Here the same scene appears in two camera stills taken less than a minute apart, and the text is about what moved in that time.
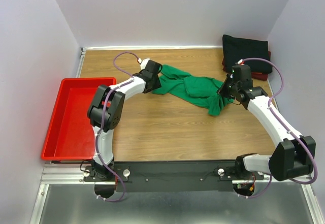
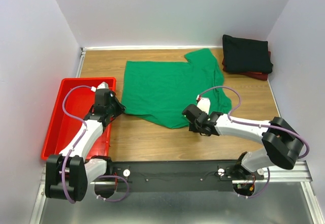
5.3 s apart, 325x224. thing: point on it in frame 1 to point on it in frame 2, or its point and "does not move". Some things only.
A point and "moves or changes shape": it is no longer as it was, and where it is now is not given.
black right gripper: x=222 y=90 to x=192 y=127
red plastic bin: x=70 y=135 does not move
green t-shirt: x=192 y=90 moves or changes shape
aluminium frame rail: x=64 y=197 does not move
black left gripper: x=157 y=85 to x=121 y=108
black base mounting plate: x=172 y=176 does not move
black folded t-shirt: x=235 y=49 does not move
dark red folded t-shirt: x=262 y=76 does not move
